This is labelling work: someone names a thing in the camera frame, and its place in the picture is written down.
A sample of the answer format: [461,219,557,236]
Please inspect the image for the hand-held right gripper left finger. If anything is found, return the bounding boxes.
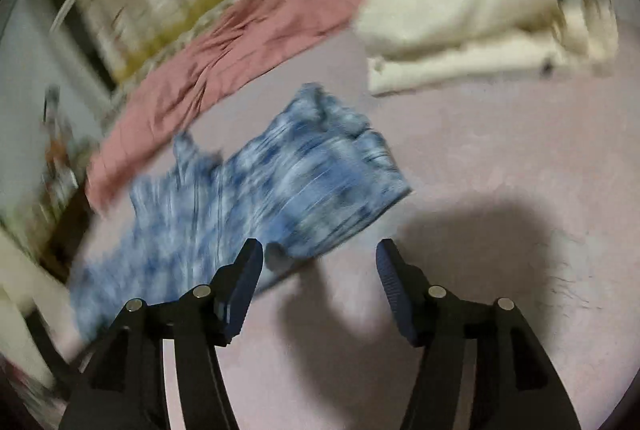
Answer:
[59,237,264,430]

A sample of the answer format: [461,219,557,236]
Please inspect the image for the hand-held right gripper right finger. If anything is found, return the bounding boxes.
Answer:
[375,237,583,430]

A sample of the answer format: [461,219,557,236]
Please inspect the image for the blue plaid shirt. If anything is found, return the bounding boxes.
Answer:
[67,83,413,346]

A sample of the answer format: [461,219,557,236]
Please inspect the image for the white garment with black print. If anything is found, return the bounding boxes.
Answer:
[352,0,618,96]

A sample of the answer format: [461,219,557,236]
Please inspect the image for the wooden desk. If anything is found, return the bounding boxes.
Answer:
[40,190,101,281]

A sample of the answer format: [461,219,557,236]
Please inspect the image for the white drawer cabinet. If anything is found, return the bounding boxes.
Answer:
[0,230,56,391]

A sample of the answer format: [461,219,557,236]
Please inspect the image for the pink checked quilt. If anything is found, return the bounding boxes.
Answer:
[85,0,471,211]

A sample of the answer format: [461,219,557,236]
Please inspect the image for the white framed window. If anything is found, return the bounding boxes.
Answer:
[45,0,116,91]

